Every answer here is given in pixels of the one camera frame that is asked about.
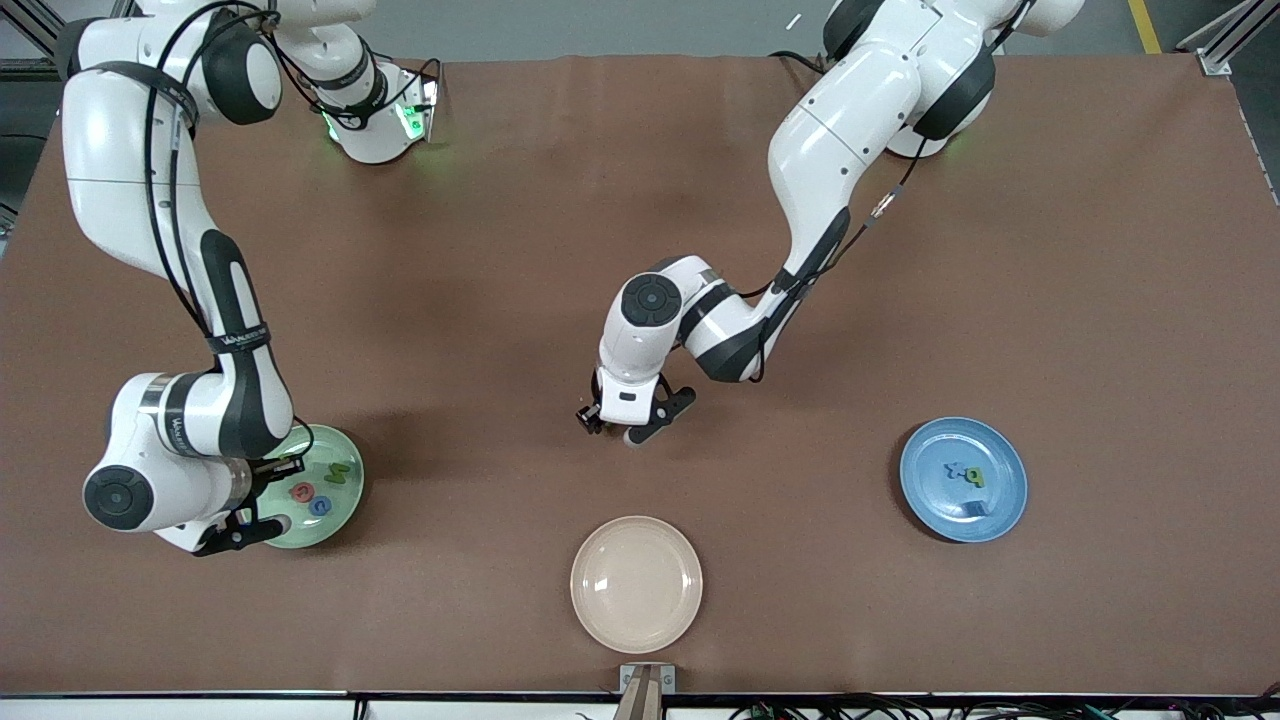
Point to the brown table mat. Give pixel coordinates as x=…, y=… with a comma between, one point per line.
x=500, y=250

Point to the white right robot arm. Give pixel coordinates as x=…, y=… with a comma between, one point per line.
x=110, y=150

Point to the red letter Q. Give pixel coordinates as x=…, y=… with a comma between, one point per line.
x=295, y=491

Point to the blue letter i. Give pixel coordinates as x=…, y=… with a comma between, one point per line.
x=978, y=509

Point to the blue letter G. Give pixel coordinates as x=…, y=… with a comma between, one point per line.
x=313, y=507

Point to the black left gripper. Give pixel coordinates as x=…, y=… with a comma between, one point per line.
x=592, y=417

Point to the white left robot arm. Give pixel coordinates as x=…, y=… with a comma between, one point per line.
x=850, y=120

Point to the aluminium frame profile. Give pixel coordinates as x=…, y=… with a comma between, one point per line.
x=1215, y=62
x=40, y=28

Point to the green letter M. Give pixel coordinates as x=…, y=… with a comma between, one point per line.
x=340, y=474

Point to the grey metal bracket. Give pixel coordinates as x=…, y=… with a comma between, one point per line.
x=627, y=680

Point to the blue plate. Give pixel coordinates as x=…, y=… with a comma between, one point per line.
x=930, y=490

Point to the green lowercase letter q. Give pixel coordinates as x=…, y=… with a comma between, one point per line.
x=977, y=481

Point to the green plate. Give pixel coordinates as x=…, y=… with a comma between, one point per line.
x=335, y=525

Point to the beige plate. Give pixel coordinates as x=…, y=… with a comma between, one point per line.
x=636, y=585

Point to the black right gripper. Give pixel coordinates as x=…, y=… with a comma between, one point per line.
x=268, y=472

